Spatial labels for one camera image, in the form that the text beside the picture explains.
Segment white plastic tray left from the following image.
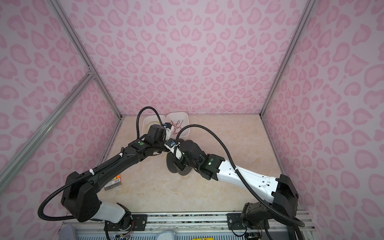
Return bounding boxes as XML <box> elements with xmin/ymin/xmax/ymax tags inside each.
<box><xmin>142</xmin><ymin>115</ymin><xmax>161</xmax><ymax>134</ymax></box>

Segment pack of coloured markers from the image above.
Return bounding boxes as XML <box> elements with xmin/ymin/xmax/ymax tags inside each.
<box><xmin>104</xmin><ymin>175</ymin><xmax>122</xmax><ymax>191</ymax></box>

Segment aluminium frame post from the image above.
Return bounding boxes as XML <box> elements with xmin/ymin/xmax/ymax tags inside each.
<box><xmin>47</xmin><ymin>0</ymin><xmax>123</xmax><ymax>120</ymax></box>
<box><xmin>260</xmin><ymin>0</ymin><xmax>318</xmax><ymax>120</ymax></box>

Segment aluminium frame right post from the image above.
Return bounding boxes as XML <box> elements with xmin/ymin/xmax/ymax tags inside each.
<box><xmin>260</xmin><ymin>0</ymin><xmax>318</xmax><ymax>120</ymax></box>

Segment aluminium frame left post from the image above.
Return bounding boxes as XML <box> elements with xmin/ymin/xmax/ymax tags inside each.
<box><xmin>47</xmin><ymin>0</ymin><xmax>123</xmax><ymax>120</ymax></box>

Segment white plastic tray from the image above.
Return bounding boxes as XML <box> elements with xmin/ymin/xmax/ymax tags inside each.
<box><xmin>142</xmin><ymin>115</ymin><xmax>161</xmax><ymax>134</ymax></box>
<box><xmin>166</xmin><ymin>112</ymin><xmax>190</xmax><ymax>139</ymax></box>

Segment white plastic tray right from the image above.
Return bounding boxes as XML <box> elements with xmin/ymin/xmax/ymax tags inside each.
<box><xmin>166</xmin><ymin>112</ymin><xmax>190</xmax><ymax>139</ymax></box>

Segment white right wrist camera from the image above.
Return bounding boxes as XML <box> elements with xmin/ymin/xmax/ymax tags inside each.
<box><xmin>170</xmin><ymin>139</ymin><xmax>183</xmax><ymax>161</ymax></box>

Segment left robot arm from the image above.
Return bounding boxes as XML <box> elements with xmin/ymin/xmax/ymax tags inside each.
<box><xmin>38</xmin><ymin>122</ymin><xmax>174</xmax><ymax>230</ymax></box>

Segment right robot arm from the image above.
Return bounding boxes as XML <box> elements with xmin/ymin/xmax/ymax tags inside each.
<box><xmin>166</xmin><ymin>124</ymin><xmax>305</xmax><ymax>229</ymax></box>

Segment aluminium frame diagonal bar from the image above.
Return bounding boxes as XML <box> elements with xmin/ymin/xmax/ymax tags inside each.
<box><xmin>1</xmin><ymin>71</ymin><xmax>94</xmax><ymax>193</ymax></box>

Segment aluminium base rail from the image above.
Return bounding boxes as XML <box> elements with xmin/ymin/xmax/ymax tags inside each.
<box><xmin>56</xmin><ymin>211</ymin><xmax>319</xmax><ymax>240</ymax></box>

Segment dark grey cable spool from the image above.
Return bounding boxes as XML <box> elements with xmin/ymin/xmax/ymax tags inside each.
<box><xmin>166</xmin><ymin>152</ymin><xmax>192</xmax><ymax>176</ymax></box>

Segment red cable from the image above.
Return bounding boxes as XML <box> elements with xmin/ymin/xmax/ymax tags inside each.
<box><xmin>170</xmin><ymin>119</ymin><xmax>184</xmax><ymax>134</ymax></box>

